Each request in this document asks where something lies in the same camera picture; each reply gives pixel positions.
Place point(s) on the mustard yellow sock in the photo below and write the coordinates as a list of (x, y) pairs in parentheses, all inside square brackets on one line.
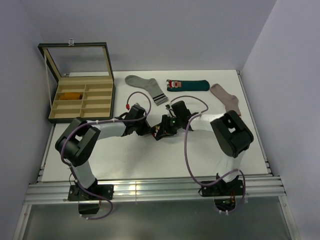
[(70, 96)]

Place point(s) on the dark green reindeer sock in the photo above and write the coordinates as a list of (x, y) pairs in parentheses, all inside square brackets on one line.
[(187, 85)]

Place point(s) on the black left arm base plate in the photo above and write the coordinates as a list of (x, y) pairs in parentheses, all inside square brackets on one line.
[(77, 194)]

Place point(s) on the aluminium rail frame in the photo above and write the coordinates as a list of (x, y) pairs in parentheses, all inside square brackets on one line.
[(156, 185)]

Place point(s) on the black compartment box beige lining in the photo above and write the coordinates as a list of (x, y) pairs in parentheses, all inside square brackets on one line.
[(84, 68)]

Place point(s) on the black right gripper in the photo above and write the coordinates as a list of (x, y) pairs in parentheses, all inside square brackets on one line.
[(166, 129)]

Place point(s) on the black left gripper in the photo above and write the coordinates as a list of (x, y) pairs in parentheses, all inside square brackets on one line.
[(146, 128)]

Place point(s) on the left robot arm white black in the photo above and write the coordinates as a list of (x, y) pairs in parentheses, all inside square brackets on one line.
[(77, 142)]

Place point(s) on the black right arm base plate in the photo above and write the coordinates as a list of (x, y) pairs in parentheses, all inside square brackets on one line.
[(223, 189)]

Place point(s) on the grey striped sock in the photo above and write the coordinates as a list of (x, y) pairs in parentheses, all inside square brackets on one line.
[(149, 85)]

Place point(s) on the taupe sock red cuff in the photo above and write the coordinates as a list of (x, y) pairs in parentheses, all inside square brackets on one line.
[(230, 102)]

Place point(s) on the navy santa sock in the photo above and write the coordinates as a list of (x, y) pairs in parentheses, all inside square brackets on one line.
[(158, 131)]

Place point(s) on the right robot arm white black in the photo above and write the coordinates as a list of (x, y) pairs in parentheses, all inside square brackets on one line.
[(232, 135)]

